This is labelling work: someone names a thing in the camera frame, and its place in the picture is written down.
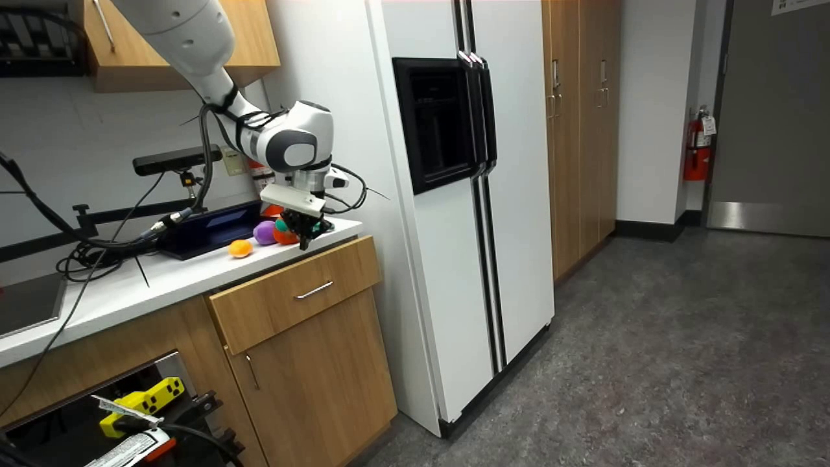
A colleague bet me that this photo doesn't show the purple toy ball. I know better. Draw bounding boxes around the purple toy ball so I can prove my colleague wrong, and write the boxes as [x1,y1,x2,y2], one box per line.
[253,218,281,247]

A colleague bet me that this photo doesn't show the red fire extinguisher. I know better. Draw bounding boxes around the red fire extinguisher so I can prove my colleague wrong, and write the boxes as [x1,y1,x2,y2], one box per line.
[682,103,721,185]

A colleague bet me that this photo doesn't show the black stereo camera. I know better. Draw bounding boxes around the black stereo camera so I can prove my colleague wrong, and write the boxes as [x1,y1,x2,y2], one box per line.
[130,144,227,180]

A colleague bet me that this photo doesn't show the tall wooden pantry cabinets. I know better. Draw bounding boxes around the tall wooden pantry cabinets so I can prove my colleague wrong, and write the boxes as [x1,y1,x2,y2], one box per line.
[543,0,626,284]

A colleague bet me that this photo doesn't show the black electronic box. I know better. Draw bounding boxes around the black electronic box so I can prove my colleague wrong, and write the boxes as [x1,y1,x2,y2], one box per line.
[154,203,268,260]

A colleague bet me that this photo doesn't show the white side-by-side refrigerator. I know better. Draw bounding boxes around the white side-by-side refrigerator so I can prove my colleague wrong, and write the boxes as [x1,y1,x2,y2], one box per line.
[268,0,558,439]

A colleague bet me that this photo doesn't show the black fridge dispenser panel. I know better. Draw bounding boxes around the black fridge dispenser panel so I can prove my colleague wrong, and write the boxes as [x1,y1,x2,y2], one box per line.
[392,54,488,198]

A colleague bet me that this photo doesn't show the thick black cable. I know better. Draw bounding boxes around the thick black cable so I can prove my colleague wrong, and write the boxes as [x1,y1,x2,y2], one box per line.
[0,151,89,249]

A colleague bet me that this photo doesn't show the open wooden base cabinet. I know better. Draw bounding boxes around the open wooden base cabinet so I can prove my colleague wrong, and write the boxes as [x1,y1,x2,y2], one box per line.
[0,293,271,467]

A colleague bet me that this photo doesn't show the yellow orange toy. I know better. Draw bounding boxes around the yellow orange toy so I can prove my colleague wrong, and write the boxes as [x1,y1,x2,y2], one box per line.
[227,237,257,262]

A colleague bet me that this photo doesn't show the orange red toy ball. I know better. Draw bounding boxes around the orange red toy ball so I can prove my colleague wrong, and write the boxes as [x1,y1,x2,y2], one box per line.
[271,216,307,247]

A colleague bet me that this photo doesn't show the yellow black tool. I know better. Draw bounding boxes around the yellow black tool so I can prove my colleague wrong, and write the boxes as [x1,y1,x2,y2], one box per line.
[97,374,189,442]

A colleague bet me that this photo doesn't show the black wire rack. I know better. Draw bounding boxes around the black wire rack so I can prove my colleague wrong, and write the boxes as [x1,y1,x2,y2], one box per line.
[0,0,89,81]

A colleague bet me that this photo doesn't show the white wall outlet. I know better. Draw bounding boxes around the white wall outlet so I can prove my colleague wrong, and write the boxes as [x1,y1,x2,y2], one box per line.
[219,144,249,180]

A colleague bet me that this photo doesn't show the wooden cabinet door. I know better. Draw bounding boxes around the wooden cabinet door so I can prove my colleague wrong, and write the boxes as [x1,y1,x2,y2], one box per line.
[227,289,401,467]

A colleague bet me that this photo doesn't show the black camera mounting rod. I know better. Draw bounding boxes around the black camera mounting rod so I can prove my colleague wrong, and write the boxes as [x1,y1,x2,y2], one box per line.
[0,185,217,268]

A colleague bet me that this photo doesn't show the black baseboard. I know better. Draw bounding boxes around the black baseboard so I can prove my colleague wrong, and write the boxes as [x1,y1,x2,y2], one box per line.
[615,210,709,245]

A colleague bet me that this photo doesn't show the grey door with kick plate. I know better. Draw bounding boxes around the grey door with kick plate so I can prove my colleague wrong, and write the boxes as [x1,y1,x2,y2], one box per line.
[704,0,830,242]

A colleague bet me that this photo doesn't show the wooden drawer with metal handle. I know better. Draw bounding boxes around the wooden drawer with metal handle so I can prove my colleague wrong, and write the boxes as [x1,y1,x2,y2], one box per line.
[206,233,386,358]

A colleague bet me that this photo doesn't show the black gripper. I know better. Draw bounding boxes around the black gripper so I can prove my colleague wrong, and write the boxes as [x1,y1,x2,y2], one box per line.
[279,207,336,253]

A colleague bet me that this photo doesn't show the orange traffic cone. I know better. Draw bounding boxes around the orange traffic cone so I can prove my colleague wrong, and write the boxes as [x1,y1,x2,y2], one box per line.
[246,159,289,220]

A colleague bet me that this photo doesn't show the black robot cable hose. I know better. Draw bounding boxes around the black robot cable hose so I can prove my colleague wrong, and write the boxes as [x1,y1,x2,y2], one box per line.
[86,101,219,258]

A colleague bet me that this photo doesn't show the steel sink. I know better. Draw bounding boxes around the steel sink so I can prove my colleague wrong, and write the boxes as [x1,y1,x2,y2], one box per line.
[0,272,71,338]

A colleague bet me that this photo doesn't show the white red tool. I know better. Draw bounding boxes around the white red tool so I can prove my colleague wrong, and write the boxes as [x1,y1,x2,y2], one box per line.
[86,425,180,467]

